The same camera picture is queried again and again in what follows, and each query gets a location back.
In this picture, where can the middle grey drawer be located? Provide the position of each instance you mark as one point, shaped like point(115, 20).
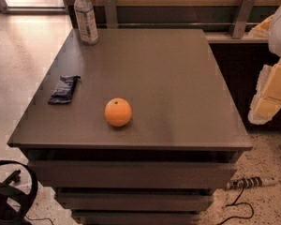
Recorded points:
point(136, 201)

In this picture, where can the left metal bracket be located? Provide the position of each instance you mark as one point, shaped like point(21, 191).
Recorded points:
point(111, 13)

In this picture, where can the orange fruit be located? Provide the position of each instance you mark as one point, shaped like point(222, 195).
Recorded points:
point(118, 112)

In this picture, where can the dark blue snack wrapper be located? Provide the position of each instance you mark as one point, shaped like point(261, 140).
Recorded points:
point(64, 90)

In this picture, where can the grey drawer cabinet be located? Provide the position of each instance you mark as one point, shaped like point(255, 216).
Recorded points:
point(139, 129)

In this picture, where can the bottom grey drawer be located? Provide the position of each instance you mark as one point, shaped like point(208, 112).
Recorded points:
point(134, 218)

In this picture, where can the right metal bracket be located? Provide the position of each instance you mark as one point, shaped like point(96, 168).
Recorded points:
point(242, 15)

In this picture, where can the white power strip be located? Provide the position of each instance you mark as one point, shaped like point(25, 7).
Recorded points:
point(252, 182)

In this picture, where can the metal bracket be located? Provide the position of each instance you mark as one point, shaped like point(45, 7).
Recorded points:
point(242, 15)
point(111, 13)

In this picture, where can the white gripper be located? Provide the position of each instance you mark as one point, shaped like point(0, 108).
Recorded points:
point(280, 32)

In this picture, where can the top grey drawer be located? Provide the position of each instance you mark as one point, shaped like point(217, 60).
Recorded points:
point(155, 175)

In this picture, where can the clear plastic water bottle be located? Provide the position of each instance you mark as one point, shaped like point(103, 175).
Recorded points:
point(86, 21)

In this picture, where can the grey drawer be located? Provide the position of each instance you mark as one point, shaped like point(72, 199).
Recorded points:
point(136, 201)
point(155, 175)
point(134, 218)

